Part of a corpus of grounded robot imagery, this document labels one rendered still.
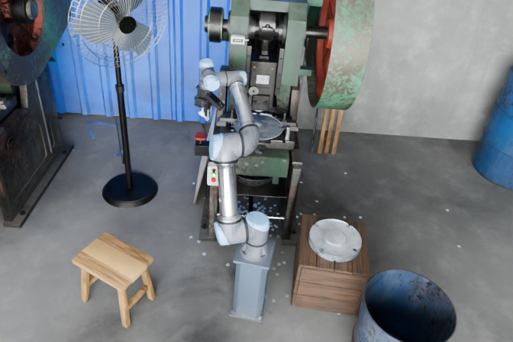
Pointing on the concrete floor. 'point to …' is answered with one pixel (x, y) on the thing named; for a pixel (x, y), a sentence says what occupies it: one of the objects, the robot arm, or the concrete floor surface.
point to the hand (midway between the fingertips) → (208, 119)
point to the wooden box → (328, 274)
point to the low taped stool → (114, 270)
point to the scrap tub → (404, 310)
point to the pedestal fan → (117, 191)
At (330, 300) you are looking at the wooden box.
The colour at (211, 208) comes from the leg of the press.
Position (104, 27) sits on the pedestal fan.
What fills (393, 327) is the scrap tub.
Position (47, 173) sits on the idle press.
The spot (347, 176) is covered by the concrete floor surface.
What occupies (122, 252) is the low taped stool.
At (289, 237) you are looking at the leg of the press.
